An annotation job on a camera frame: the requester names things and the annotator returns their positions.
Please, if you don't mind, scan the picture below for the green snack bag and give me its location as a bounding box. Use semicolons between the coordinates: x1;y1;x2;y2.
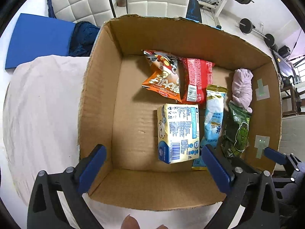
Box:
221;101;252;158

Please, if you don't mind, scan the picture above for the purple plush toy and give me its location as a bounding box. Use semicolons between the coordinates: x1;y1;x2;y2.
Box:
232;68;253;113

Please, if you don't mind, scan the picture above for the long light blue packet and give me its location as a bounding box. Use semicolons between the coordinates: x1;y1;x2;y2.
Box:
192;84;227;171

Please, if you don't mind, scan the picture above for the yellow tissue pack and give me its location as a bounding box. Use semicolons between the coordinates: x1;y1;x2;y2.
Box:
157;103;200;164

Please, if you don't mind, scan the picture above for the red snack packet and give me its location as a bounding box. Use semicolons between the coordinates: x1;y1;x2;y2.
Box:
181;58;214;107

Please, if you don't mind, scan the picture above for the orange snack bag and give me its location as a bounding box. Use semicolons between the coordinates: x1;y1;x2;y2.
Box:
142;50;181;102

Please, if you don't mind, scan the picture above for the operator hand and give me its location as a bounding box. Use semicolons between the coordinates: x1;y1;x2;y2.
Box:
120;214;170;229

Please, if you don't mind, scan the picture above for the brown wooden chair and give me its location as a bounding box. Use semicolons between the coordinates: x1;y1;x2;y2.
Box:
280;76;304;117

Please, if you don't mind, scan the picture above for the black speaker box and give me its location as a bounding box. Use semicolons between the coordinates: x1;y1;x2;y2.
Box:
278;46;291;58

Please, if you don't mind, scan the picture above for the grey table cloth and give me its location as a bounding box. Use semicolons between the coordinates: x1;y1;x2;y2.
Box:
3;55;222;228

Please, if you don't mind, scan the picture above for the open cardboard box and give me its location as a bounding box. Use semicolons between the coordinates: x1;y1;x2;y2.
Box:
79;15;282;211

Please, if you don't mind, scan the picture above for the barbell on floor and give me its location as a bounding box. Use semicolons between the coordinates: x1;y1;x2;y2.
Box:
238;18;275;48

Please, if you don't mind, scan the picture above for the black blue bench pad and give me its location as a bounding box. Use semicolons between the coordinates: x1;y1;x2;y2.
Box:
186;0;202;23

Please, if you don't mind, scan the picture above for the blue foam mat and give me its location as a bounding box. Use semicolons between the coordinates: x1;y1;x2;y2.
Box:
5;13;75;69

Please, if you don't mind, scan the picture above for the white weight bench rack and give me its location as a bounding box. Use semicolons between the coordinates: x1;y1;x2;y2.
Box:
197;0;227;30

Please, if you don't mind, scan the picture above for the dark blue blanket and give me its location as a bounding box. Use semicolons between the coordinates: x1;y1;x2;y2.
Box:
68;21;100;57

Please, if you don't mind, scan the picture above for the left white padded chair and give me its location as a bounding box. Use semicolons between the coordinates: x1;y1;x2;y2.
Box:
51;0;116;27

